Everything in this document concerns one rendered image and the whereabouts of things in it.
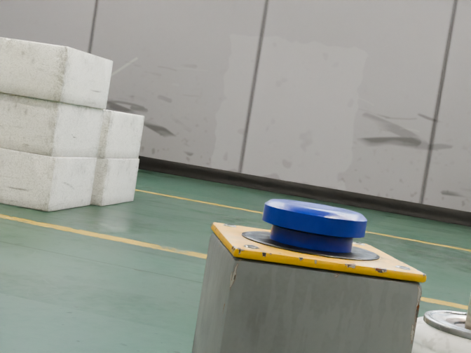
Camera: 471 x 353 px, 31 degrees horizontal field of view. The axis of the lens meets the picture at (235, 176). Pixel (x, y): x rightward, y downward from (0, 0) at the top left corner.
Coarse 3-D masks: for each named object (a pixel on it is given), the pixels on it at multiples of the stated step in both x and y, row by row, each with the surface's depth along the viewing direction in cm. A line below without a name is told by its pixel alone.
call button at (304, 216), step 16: (272, 208) 31; (288, 208) 31; (304, 208) 31; (320, 208) 32; (336, 208) 33; (272, 224) 32; (288, 224) 31; (304, 224) 31; (320, 224) 30; (336, 224) 31; (352, 224) 31; (288, 240) 31; (304, 240) 31; (320, 240) 31; (336, 240) 31; (352, 240) 32
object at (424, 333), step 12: (420, 324) 54; (420, 336) 53; (432, 336) 52; (444, 336) 52; (456, 336) 52; (420, 348) 53; (432, 348) 52; (444, 348) 51; (456, 348) 51; (468, 348) 50
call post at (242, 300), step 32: (224, 256) 30; (224, 288) 29; (256, 288) 29; (288, 288) 29; (320, 288) 29; (352, 288) 29; (384, 288) 29; (416, 288) 30; (224, 320) 29; (256, 320) 29; (288, 320) 29; (320, 320) 29; (352, 320) 29; (384, 320) 29; (416, 320) 30; (192, 352) 35; (224, 352) 29; (256, 352) 29; (288, 352) 29; (320, 352) 29; (352, 352) 29; (384, 352) 30
